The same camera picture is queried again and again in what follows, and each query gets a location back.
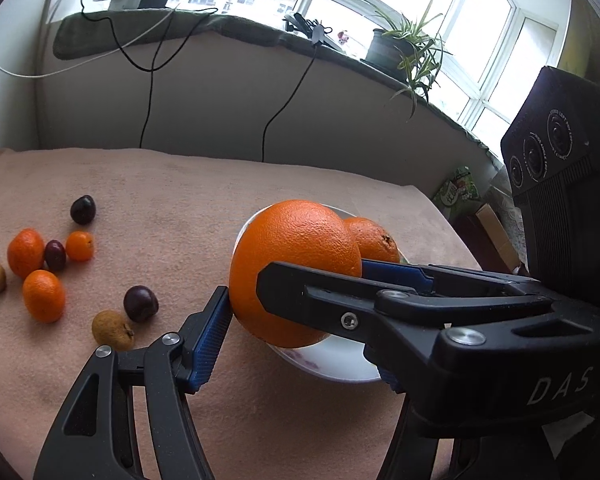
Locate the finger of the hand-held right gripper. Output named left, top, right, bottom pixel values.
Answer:
left=256, top=261, right=553, bottom=347
left=362, top=258, right=551, bottom=297

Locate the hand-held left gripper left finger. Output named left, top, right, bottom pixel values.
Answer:
left=32, top=285, right=233, bottom=480

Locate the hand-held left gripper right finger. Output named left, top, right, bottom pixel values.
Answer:
left=376, top=366, right=600, bottom=480

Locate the white floral bowl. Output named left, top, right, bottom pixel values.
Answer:
left=232, top=204, right=405, bottom=386

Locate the large orange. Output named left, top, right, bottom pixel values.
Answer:
left=228, top=200, right=363, bottom=349

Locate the small mandarin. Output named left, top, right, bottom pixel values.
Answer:
left=65, top=231, right=95, bottom=262

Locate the dark red plum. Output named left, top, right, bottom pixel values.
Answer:
left=44, top=240, right=67, bottom=273

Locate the cardboard box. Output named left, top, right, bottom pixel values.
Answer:
left=472, top=203, right=523, bottom=273

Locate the green printed box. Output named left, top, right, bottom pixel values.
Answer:
left=432, top=166, right=483, bottom=208

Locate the potted spider plant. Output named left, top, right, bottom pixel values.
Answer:
left=345, top=0, right=453, bottom=121

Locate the green windowsill cloth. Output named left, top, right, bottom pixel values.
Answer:
left=52, top=7, right=506, bottom=171

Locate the black cable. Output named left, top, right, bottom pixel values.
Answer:
left=261, top=42, right=318, bottom=163
left=80, top=0, right=220, bottom=149

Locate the ring light with black stand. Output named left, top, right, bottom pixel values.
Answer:
left=282, top=10, right=343, bottom=52

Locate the white window frame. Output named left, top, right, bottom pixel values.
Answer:
left=135, top=0, right=566, bottom=136

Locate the white cable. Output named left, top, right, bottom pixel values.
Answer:
left=0, top=0, right=181, bottom=79

